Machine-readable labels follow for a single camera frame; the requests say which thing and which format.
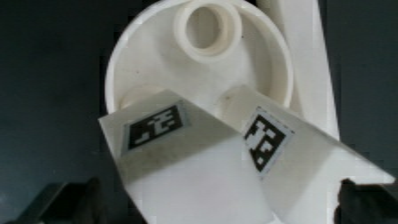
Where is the white stool leg with tag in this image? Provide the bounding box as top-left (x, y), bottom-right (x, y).
top-left (255, 0), bottom-right (344, 141)

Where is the white round stool seat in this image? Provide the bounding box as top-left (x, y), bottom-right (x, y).
top-left (105, 0), bottom-right (294, 111)

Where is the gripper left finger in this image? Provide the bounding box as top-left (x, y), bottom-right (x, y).
top-left (15, 178), bottom-right (107, 224)

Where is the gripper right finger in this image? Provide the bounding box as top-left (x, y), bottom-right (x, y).
top-left (335, 179), bottom-right (398, 224)

